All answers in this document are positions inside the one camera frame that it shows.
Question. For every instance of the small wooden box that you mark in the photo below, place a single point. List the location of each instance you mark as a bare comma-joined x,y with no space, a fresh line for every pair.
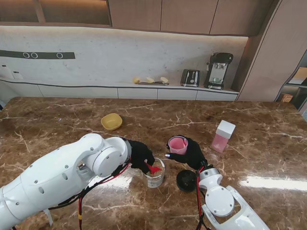
286,97

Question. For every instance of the tall wooden side panel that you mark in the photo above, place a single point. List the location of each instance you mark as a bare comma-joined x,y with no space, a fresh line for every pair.
266,60

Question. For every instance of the black and steel toaster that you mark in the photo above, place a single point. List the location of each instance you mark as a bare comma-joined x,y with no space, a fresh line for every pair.
190,77

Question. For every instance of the dark wooden cutting board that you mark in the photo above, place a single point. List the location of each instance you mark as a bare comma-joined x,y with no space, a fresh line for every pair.
147,83

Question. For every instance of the pink measuring cup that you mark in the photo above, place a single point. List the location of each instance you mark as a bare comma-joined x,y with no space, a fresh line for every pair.
178,145

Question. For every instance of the red plastic scoop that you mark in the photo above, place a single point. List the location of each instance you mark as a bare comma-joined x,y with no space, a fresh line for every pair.
154,169

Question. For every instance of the black wall socket strip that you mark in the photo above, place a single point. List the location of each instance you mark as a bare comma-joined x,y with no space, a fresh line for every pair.
48,55

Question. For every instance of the open lit wall cabinet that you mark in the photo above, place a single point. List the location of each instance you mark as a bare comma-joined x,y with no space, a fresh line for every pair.
72,12

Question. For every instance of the black round jar lid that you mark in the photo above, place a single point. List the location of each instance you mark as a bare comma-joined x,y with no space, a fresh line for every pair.
185,180

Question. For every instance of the pink container with white lid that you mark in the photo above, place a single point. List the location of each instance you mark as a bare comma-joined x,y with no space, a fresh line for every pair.
223,139

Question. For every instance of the white countertop device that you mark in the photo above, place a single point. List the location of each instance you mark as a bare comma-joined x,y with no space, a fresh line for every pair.
17,75
5,72

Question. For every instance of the clear labelled grain jar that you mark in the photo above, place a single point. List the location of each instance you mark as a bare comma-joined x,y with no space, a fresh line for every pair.
156,180

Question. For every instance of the yellow lemon piece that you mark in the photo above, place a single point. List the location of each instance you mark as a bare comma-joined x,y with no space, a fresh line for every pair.
136,80
149,80
164,79

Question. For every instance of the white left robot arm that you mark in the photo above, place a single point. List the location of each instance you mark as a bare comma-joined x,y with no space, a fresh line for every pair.
52,182

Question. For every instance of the yellow plastic bowl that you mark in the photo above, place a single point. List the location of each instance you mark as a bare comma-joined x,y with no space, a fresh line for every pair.
111,121

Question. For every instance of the white counter with drawers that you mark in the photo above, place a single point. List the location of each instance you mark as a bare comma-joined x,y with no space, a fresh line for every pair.
136,92

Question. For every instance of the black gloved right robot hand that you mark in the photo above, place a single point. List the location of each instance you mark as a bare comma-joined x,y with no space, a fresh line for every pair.
194,154

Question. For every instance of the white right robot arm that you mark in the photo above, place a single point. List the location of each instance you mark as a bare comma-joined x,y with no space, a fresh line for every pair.
220,201

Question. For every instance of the wooden wall cabinet doors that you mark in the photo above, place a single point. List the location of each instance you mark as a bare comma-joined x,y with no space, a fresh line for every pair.
187,15

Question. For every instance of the open shelf unit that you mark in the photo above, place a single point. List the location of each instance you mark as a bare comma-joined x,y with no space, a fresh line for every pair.
298,95

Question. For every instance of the black espresso machine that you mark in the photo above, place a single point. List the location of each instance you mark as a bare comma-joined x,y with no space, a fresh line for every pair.
217,69

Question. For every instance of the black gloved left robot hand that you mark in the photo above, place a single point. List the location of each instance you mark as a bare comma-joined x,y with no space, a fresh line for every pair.
141,155

